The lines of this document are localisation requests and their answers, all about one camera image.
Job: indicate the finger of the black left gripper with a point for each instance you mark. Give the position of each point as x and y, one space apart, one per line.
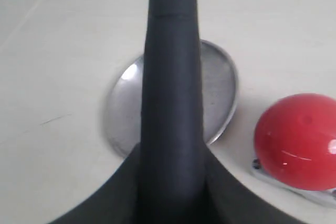
229 201
114 202

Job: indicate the black and yellow claw hammer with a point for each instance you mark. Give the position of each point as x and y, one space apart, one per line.
172 162

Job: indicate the red dome push button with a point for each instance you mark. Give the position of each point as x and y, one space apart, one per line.
294 142

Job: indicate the round stainless steel plate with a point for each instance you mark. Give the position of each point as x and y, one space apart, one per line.
121 109

